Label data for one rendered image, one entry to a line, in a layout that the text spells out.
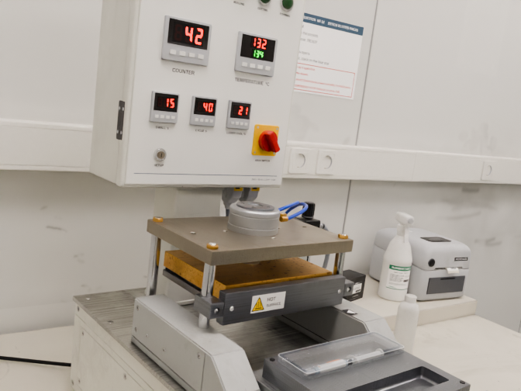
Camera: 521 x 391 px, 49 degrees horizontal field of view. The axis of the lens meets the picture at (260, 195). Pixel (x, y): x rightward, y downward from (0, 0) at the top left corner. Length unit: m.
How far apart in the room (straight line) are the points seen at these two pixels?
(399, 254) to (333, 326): 0.75
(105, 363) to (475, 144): 1.65
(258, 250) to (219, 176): 0.24
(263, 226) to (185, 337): 0.21
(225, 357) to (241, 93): 0.47
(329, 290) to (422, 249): 0.84
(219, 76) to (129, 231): 0.57
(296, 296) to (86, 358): 0.40
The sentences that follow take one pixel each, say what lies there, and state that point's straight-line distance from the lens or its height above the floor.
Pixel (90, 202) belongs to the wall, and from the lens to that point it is 1.35.
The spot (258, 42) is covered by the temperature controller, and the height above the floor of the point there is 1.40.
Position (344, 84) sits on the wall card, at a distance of 1.72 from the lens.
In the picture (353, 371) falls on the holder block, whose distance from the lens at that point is 0.74.
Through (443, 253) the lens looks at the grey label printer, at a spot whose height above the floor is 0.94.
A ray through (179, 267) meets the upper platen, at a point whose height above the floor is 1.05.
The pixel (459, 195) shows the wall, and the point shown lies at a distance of 2.23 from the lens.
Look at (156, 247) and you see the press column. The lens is 0.88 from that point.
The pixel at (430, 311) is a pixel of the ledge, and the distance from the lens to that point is 1.70.
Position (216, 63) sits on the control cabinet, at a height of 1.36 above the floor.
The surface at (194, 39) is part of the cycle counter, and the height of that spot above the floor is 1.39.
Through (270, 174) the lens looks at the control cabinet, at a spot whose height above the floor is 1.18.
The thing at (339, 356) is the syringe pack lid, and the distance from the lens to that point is 0.75.
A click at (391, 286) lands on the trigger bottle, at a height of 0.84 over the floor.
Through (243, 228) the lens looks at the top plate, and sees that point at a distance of 0.85.
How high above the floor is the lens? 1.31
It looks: 9 degrees down
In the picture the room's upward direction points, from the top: 7 degrees clockwise
